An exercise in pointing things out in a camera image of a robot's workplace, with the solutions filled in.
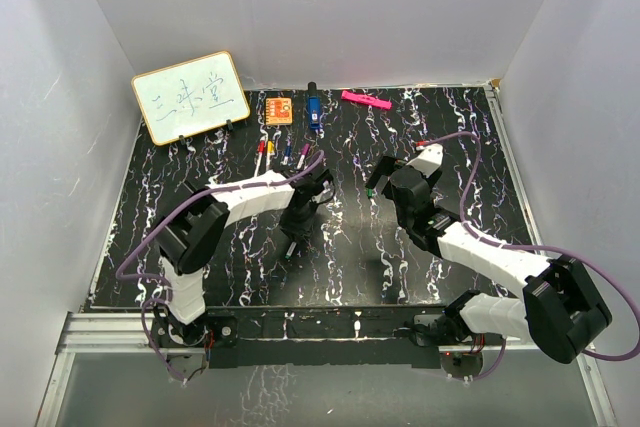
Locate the blue stapler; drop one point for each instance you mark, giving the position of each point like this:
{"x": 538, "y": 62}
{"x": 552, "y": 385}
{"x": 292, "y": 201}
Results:
{"x": 313, "y": 107}

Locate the white pen with red tip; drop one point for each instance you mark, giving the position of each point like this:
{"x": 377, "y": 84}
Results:
{"x": 258, "y": 163}

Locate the small orange notebook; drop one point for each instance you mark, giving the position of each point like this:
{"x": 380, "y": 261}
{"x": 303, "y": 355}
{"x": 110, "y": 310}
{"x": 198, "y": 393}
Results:
{"x": 278, "y": 111}

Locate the pink plastic tool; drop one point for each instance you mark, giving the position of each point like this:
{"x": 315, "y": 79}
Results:
{"x": 364, "y": 99}

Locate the aluminium frame rail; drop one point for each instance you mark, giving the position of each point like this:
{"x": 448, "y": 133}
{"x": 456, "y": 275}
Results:
{"x": 104, "y": 374}

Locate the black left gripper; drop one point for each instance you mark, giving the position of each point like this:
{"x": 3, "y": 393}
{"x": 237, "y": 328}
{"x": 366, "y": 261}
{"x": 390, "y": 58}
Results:
{"x": 294, "y": 231}

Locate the white pen with yellow tip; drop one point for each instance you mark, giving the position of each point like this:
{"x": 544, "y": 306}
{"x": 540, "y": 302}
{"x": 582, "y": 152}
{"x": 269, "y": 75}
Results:
{"x": 270, "y": 149}

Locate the white pen with purple tip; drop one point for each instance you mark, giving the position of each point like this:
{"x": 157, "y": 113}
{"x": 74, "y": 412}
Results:
{"x": 302, "y": 156}

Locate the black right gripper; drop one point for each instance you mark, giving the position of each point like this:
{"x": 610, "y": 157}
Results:
{"x": 386, "y": 165}

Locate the small whiteboard with yellow frame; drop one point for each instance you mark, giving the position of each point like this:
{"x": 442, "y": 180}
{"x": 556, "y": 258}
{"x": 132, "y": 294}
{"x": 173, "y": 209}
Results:
{"x": 190, "y": 98}

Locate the white pen with blue tip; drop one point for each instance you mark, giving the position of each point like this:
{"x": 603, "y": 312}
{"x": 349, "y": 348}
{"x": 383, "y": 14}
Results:
{"x": 287, "y": 154}

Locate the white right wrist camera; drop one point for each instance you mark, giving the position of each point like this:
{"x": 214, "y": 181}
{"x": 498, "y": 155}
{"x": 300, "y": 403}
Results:
{"x": 429, "y": 160}

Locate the white pen with green tip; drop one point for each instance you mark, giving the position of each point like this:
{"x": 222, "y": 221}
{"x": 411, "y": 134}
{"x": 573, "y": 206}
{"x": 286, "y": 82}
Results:
{"x": 290, "y": 250}

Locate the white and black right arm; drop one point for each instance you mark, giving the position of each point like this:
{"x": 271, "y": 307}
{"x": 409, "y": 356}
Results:
{"x": 552, "y": 302}

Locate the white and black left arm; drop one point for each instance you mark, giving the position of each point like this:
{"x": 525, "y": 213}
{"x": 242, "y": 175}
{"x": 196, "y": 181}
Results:
{"x": 190, "y": 240}

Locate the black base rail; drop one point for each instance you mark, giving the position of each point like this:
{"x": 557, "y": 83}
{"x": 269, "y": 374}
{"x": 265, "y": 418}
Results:
{"x": 318, "y": 336}

